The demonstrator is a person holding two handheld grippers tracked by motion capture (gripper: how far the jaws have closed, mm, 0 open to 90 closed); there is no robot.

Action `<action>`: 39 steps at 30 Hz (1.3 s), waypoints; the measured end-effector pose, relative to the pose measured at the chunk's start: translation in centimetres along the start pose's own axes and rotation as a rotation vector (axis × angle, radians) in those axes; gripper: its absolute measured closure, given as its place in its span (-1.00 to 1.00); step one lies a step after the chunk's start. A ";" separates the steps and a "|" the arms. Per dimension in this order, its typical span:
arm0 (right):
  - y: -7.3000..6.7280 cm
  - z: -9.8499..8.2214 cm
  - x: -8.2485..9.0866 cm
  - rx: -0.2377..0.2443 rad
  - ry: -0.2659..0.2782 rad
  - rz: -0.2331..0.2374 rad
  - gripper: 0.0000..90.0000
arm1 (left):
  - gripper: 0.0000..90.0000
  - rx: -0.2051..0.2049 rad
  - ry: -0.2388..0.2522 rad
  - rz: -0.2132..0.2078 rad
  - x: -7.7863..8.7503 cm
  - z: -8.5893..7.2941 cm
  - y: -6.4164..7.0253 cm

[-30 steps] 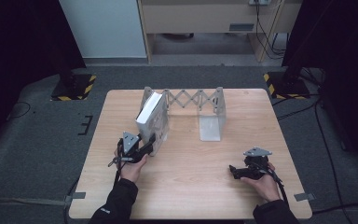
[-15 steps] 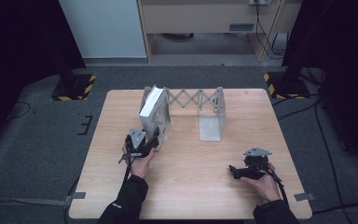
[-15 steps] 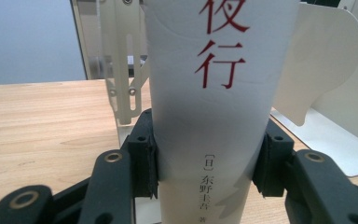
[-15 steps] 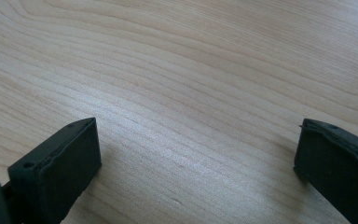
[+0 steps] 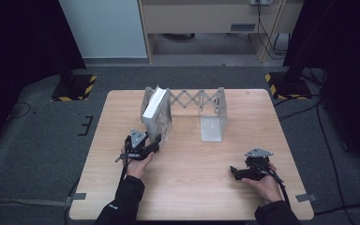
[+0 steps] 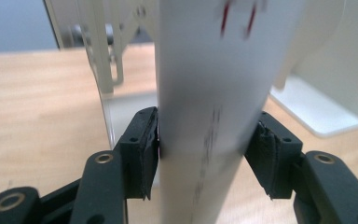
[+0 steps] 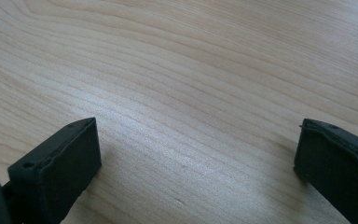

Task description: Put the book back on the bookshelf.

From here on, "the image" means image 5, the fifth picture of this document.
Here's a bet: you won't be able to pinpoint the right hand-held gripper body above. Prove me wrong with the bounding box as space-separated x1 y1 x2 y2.
243 147 275 182

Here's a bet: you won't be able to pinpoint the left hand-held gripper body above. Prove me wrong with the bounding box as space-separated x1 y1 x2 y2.
123 127 158 162

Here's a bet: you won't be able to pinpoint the white book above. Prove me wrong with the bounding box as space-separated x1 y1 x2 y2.
141 85 173 143

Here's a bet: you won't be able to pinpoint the expandable metal bookend rack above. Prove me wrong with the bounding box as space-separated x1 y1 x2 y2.
140 86 229 143

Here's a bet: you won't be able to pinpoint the person's left hand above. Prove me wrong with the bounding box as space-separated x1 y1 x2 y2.
120 146 155 180

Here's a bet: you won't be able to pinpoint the person's right hand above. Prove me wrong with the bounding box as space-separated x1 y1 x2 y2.
241 162 284 204

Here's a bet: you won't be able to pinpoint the black tape floor mark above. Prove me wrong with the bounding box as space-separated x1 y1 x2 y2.
77 114 95 137

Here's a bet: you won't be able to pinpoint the grey tape strip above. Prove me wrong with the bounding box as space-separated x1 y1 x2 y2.
294 193 318 203
65 192 87 208

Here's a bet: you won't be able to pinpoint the black stand with striped base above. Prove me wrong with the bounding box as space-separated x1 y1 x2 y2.
51 62 98 102
264 59 313 100

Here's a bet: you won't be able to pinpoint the white panel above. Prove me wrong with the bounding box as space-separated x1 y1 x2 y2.
58 0 148 60

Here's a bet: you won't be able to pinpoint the wooden desk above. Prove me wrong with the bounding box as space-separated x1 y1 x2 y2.
137 0 305 64

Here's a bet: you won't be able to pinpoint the black curtain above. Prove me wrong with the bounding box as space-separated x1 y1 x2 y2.
0 0 87 154
282 0 360 172

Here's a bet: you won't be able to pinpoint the white power strip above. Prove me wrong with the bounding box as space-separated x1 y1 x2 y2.
249 0 275 7

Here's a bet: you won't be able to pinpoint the left hand-held gripper cable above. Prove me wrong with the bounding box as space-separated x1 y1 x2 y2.
63 136 132 225

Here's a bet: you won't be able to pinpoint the hand-held gripper cable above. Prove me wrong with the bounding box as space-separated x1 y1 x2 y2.
63 136 132 225
262 167 293 209

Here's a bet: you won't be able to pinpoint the right hand-held gripper cable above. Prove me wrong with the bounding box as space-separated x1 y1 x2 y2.
262 167 293 209

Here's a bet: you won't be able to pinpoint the long black floor cable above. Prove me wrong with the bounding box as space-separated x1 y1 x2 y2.
273 93 348 209

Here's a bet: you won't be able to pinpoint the thick black floor cable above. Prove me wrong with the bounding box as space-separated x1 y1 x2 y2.
313 203 360 218

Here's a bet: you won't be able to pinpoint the thin black floor cable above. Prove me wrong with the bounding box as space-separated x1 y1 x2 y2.
5 101 32 122

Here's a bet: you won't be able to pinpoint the black hanging cables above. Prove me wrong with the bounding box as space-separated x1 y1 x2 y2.
255 3 291 61

